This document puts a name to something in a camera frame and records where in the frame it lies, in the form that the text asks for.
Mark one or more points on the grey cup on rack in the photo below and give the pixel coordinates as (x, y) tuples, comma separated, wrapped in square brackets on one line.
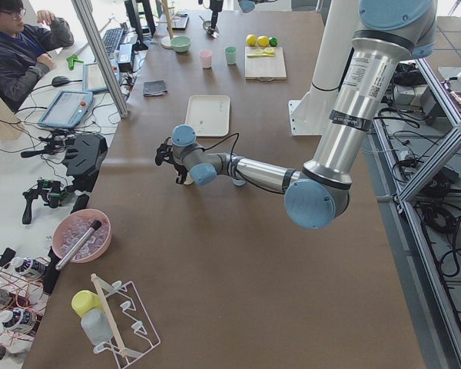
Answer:
[(96, 327)]

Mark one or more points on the whole lemon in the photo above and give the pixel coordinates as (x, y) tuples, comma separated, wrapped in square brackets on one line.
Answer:
[(251, 40), (263, 41)]

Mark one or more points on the light blue cup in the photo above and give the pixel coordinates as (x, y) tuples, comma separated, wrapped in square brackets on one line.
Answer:
[(238, 182)]

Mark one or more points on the green lime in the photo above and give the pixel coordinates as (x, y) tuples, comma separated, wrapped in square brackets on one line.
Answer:
[(273, 42)]

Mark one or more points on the black keyboard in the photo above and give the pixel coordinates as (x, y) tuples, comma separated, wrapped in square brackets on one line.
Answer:
[(111, 40)]

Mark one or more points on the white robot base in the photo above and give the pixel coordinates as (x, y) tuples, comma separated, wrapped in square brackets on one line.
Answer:
[(310, 114)]

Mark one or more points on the cream cup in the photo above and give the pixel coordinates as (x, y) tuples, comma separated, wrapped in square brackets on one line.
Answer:
[(189, 180)]

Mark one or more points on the yellow plastic knife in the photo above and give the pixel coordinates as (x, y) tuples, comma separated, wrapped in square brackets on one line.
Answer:
[(261, 55)]

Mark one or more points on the blue teach pendant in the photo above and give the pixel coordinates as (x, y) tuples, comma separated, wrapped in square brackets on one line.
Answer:
[(67, 109), (93, 80)]

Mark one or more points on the cream rabbit tray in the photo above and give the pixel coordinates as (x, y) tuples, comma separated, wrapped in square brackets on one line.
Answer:
[(209, 115)]

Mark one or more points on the green cup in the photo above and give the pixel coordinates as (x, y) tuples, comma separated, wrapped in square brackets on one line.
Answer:
[(231, 55)]

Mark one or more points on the wooden cutting board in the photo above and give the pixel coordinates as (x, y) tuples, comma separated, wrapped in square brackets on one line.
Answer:
[(265, 69)]

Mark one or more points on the seated person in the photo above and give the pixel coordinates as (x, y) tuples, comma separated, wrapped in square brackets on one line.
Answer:
[(24, 50)]

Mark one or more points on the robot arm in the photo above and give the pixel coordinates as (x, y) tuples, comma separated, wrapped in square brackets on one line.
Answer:
[(383, 34)]

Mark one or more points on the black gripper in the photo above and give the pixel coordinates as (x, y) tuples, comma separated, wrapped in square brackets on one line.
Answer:
[(180, 170)]

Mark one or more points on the aluminium frame post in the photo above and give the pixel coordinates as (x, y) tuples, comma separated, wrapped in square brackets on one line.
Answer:
[(84, 11)]

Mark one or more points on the wooden stand with round base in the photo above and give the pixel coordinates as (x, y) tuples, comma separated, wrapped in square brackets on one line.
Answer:
[(166, 41)]

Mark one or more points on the white wire cup rack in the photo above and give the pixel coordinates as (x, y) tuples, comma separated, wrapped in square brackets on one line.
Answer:
[(134, 333)]

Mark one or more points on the pink cup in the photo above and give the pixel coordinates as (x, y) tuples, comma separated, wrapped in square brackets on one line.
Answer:
[(206, 58)]

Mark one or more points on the black computer mouse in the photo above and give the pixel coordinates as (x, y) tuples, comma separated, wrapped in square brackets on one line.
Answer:
[(59, 81)]

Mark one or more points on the metal scoop with black tip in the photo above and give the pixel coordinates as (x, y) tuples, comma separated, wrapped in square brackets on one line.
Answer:
[(96, 224)]

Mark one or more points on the black hand-held gripper device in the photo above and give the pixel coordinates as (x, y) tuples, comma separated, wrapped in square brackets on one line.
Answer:
[(52, 192)]

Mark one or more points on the yellow cup on rack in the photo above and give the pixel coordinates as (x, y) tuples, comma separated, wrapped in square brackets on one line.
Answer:
[(84, 301)]

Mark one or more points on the green bowl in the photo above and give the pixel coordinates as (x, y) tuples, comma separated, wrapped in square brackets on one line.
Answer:
[(181, 43)]

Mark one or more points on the grey folded cloth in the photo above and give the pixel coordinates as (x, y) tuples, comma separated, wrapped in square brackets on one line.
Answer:
[(154, 88)]

